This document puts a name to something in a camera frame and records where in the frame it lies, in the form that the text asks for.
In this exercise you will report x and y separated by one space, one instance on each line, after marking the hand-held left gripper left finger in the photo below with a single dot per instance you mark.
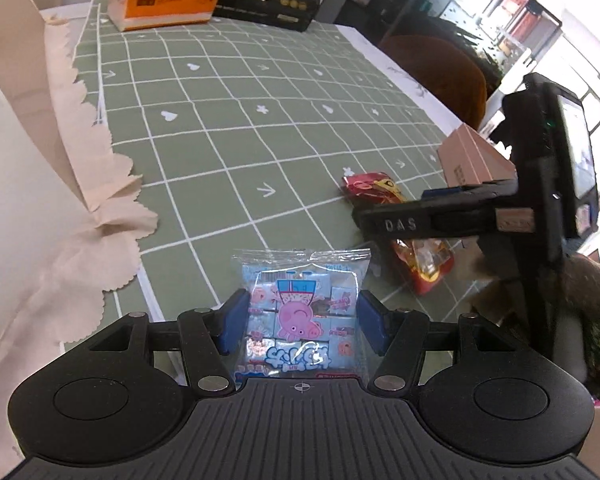
235 317

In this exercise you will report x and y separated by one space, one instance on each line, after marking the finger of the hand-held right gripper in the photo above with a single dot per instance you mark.
460 192
395 222

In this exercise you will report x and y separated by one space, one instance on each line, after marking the beige paper bag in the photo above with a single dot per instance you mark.
115 185

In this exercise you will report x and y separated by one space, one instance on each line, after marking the brown round chair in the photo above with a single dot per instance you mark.
440 75

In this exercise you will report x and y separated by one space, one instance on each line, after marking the green checked tablecloth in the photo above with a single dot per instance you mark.
205 160

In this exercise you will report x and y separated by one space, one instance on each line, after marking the pink cardboard box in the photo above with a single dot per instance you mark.
465 160

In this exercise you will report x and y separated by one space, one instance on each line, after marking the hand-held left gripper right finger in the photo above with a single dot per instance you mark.
370 322

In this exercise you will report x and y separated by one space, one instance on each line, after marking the red and yellow snack bag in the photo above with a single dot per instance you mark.
375 187

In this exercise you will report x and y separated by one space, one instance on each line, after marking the window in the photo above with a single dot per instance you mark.
590 35

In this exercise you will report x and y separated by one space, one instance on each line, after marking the blue pig candy packet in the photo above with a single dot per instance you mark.
300 305

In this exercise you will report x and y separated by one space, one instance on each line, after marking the black framed glass tank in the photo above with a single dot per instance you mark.
485 25

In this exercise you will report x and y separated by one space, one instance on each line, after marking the cream chair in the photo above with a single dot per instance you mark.
10 110

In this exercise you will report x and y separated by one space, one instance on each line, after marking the dark cabinet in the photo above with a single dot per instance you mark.
387 10

